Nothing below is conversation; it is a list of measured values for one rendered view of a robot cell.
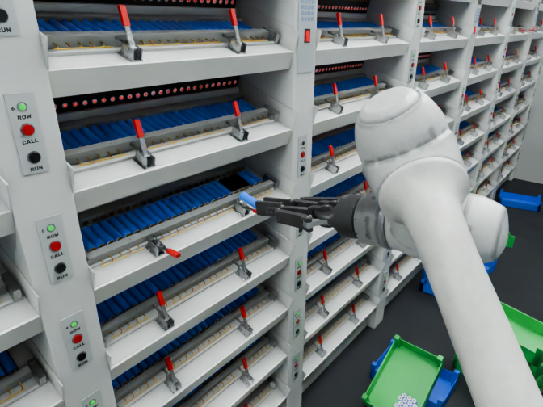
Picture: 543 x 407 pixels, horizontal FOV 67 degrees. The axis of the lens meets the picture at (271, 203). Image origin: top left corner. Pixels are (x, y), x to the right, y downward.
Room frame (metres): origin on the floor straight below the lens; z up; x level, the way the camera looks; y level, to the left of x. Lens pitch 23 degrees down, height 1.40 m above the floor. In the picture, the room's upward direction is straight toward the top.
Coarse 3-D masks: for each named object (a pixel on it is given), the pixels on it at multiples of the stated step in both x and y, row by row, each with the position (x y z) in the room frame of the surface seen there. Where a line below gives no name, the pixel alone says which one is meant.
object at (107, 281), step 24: (264, 168) 1.17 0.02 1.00; (288, 192) 1.11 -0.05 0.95; (240, 216) 0.97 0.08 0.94; (264, 216) 1.03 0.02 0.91; (168, 240) 0.83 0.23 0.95; (192, 240) 0.84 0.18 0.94; (216, 240) 0.90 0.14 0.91; (120, 264) 0.73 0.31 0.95; (144, 264) 0.74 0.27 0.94; (168, 264) 0.79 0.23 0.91; (96, 288) 0.66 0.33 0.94; (120, 288) 0.70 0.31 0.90
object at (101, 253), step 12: (240, 192) 1.03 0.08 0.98; (252, 192) 1.05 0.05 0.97; (216, 204) 0.96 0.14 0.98; (228, 204) 0.99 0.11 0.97; (180, 216) 0.88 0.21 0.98; (192, 216) 0.89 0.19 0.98; (216, 216) 0.93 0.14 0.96; (156, 228) 0.82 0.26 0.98; (168, 228) 0.84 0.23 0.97; (120, 240) 0.76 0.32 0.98; (132, 240) 0.77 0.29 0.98; (144, 240) 0.79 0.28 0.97; (96, 252) 0.72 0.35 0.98; (108, 252) 0.73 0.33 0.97; (120, 252) 0.75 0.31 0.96
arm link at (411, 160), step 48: (384, 96) 0.49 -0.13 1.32; (384, 144) 0.44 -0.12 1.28; (432, 144) 0.44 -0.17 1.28; (384, 192) 0.43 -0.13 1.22; (432, 192) 0.40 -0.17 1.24; (432, 240) 0.36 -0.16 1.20; (432, 288) 0.35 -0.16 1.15; (480, 288) 0.32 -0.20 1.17; (480, 336) 0.30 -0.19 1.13; (480, 384) 0.28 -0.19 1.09; (528, 384) 0.27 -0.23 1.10
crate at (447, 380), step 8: (384, 352) 1.42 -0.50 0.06; (376, 368) 1.33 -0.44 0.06; (440, 376) 1.33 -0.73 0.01; (448, 376) 1.31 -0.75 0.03; (456, 376) 1.28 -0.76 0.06; (440, 384) 1.29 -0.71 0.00; (448, 384) 1.29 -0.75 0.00; (456, 384) 1.28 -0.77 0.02; (432, 392) 1.25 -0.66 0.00; (440, 392) 1.25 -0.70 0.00; (448, 392) 1.20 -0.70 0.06; (432, 400) 1.21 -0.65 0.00; (440, 400) 1.15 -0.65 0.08
